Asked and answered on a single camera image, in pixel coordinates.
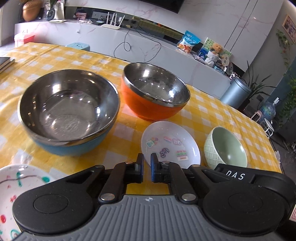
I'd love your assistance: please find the blue stainless steel bowl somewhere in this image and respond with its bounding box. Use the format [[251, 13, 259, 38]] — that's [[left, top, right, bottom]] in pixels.
[[18, 69, 120, 156]]

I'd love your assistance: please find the small white sticker plate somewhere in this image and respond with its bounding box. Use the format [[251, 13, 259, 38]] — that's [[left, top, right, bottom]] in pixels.
[[141, 121, 201, 169]]

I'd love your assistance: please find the white round stool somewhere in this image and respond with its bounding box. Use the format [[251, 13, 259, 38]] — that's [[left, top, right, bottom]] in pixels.
[[264, 118, 274, 138]]

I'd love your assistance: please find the green ceramic bowl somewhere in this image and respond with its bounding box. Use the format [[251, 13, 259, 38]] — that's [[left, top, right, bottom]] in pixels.
[[204, 126, 247, 169]]

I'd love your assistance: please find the water dispenser bottle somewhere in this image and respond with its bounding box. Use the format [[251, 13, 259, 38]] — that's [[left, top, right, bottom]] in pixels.
[[259, 97, 280, 121]]

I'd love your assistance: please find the yellow checkered tablecloth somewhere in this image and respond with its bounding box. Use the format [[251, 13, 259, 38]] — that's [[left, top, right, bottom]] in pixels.
[[1, 43, 280, 174]]

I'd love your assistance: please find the orange stainless steel bowl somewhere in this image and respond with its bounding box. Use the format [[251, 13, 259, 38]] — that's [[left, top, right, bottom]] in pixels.
[[121, 62, 191, 121]]

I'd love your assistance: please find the grey trash can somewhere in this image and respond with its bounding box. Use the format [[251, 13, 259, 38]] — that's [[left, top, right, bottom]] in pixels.
[[220, 77, 251, 109]]

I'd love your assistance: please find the green potted floor plant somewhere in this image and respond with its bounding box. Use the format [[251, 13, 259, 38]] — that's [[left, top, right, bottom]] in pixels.
[[240, 62, 275, 111]]

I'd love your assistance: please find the white painted plate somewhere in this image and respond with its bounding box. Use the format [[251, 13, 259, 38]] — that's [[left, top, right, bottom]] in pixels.
[[0, 164, 56, 240]]

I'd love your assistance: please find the white marble tv cabinet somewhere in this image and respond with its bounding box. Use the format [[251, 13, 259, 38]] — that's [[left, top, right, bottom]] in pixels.
[[15, 21, 230, 98]]

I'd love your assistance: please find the teddy bear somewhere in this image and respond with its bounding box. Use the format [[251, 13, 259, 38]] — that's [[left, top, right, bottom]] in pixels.
[[205, 43, 223, 67]]

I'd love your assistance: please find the blue snack bag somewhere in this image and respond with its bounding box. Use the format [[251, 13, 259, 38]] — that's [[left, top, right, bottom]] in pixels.
[[177, 31, 200, 54]]

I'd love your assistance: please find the green picture book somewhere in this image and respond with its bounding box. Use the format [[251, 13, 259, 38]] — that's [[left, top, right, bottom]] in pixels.
[[198, 38, 232, 60]]

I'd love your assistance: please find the light blue plastic stool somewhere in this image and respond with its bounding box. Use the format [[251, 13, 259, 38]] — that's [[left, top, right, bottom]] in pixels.
[[66, 42, 90, 51]]

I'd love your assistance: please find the white wifi router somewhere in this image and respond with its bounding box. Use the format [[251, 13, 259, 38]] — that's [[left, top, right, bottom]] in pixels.
[[101, 13, 125, 30]]

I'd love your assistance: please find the black notebook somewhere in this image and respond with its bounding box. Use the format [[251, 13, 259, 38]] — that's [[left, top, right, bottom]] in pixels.
[[0, 57, 15, 73]]

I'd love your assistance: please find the black television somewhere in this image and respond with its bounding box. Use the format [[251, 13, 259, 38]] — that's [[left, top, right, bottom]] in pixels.
[[141, 0, 184, 13]]

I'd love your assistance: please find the pink storage box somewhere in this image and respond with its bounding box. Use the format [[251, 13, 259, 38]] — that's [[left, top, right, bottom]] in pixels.
[[14, 33, 35, 48]]

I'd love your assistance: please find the blue glass plant vase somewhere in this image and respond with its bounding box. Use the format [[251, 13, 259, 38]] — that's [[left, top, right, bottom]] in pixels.
[[46, 0, 58, 21]]

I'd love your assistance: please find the copper round vase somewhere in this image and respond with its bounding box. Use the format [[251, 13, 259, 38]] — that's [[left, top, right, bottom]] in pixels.
[[23, 0, 43, 22]]

